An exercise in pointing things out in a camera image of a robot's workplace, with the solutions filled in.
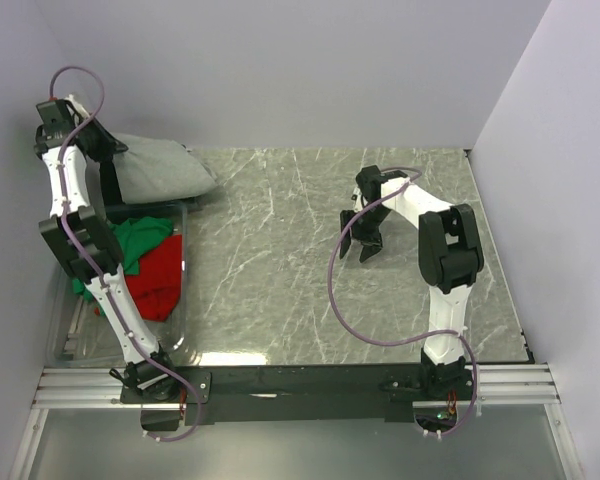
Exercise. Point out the aluminium rail frame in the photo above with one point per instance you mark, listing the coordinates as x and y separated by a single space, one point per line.
494 385

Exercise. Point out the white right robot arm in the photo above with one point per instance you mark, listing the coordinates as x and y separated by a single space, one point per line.
450 257

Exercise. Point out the red t-shirt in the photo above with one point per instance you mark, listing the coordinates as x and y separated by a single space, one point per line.
154 277

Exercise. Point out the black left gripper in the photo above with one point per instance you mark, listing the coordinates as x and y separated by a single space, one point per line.
110 145

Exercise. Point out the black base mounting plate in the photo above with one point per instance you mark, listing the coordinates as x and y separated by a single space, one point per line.
296 393

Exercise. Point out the grey t-shirt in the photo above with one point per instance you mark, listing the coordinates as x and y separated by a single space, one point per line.
153 152

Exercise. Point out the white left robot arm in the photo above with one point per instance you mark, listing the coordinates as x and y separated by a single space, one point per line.
86 248

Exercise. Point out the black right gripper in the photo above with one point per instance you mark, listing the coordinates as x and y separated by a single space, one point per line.
373 242

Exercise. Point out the green t-shirt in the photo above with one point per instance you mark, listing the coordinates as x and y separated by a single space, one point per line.
147 231

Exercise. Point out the clear plastic bin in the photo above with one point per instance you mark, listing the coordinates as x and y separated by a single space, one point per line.
80 335

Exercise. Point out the folded black t-shirt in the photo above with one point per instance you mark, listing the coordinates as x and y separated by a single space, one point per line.
110 185

